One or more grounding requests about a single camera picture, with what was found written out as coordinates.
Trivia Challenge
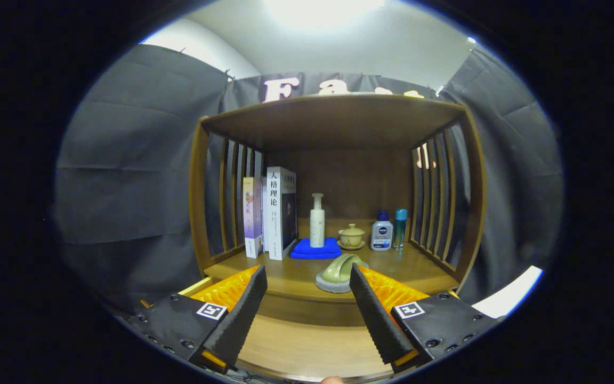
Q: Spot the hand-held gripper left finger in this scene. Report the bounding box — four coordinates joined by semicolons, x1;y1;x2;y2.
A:
123;265;268;374

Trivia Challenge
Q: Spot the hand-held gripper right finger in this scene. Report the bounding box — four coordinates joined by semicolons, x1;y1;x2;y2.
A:
349;264;506;374

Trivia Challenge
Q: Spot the green brush with grey sponge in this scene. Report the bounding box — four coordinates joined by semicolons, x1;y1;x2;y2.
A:
316;253;370;294

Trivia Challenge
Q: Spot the brown wooden drawer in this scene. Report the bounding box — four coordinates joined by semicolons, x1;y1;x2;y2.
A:
179;276;462;382

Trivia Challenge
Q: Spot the wooden countertop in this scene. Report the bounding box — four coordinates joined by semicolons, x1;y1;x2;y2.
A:
203;243;459;303

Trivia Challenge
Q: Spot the brown wooden cabinet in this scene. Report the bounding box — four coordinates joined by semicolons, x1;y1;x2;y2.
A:
189;93;487;327

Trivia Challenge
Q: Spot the white bottle with blue cap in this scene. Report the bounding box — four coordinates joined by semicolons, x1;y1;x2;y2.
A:
370;210;393;251

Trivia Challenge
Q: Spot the yellow lidded tea cup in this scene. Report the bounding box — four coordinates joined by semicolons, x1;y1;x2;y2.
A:
337;223;366;251

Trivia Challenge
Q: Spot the teal slim bottle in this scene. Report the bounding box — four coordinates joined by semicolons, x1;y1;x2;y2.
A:
393;209;408;250

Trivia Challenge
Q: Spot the blue folded cloth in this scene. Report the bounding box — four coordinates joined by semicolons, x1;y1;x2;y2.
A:
290;237;342;260

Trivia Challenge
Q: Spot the purple book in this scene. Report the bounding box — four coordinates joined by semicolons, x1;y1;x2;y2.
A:
243;177;264;259

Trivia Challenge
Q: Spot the white thick book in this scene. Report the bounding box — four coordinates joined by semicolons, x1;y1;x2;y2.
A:
262;166;298;261

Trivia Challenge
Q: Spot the white pump bottle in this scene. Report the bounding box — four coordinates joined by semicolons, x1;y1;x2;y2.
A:
310;193;326;249

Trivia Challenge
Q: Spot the white tabletop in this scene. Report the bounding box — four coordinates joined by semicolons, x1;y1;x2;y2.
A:
471;265;544;319

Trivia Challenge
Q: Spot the black backdrop cloth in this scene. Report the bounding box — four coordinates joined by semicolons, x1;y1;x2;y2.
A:
54;43;564;315

